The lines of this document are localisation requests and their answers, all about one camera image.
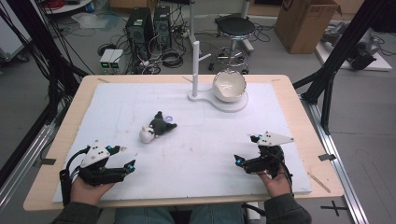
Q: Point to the black metal frame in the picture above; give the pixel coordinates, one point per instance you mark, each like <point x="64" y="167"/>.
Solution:
<point x="28" y="31"/>
<point x="345" y="43"/>

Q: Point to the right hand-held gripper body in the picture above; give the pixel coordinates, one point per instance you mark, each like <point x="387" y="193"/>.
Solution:
<point x="269" y="155"/>

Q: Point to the white foam board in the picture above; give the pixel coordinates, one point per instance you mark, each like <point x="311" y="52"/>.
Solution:
<point x="202" y="161"/>

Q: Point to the round white table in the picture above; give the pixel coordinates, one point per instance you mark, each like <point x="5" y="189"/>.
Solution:
<point x="68" y="6"/>

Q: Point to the white platform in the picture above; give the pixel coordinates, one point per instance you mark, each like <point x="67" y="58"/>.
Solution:
<point x="381" y="63"/>

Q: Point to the white box with green light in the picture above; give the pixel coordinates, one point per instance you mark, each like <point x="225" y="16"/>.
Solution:
<point x="106" y="59"/>
<point x="116" y="59"/>

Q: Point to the brown cardboard box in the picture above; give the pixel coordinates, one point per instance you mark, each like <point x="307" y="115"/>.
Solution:
<point x="302" y="28"/>

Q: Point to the black round stool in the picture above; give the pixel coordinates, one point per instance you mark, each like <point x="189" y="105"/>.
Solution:
<point x="235" y="26"/>

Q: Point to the white metal stand leg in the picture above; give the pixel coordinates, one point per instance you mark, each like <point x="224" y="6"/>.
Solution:
<point x="246" y="9"/>

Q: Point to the person's right leg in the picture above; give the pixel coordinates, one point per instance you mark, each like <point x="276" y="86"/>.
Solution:
<point x="218" y="215"/>

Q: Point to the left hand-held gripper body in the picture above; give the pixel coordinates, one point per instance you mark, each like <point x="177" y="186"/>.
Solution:
<point x="93" y="155"/>

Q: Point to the person's left hand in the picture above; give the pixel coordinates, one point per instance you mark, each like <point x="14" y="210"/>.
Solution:
<point x="84" y="193"/>

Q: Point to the person's right hand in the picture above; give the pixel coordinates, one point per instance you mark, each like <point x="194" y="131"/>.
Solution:
<point x="278" y="186"/>

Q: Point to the clear plastic sheet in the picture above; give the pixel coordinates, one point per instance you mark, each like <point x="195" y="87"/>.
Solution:
<point x="93" y="21"/>

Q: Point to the black computer tower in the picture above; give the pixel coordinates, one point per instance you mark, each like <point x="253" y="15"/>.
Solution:
<point x="162" y="25"/>
<point x="138" y="28"/>

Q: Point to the grey and white plush toy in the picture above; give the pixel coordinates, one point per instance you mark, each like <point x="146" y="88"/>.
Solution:
<point x="158" y="126"/>

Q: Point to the silver aluminium rail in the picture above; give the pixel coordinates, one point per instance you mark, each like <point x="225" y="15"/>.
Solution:
<point x="336" y="155"/>
<point x="25" y="155"/>

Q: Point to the black device on platform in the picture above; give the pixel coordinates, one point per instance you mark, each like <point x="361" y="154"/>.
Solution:
<point x="361" y="56"/>

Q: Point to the white tree-shaped stand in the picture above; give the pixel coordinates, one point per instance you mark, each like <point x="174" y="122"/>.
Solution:
<point x="195" y="77"/>

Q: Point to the person's leg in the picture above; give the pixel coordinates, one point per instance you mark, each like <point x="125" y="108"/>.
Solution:
<point x="218" y="215"/>
<point x="143" y="216"/>

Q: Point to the wooden table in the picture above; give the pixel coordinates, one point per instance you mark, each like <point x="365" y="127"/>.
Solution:
<point x="297" y="124"/>

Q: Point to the person's left leg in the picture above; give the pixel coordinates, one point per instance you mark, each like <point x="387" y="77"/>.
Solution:
<point x="143" y="216"/>

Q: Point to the white eggshell-shaped bowl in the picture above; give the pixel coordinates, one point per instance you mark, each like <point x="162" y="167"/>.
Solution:
<point x="229" y="88"/>

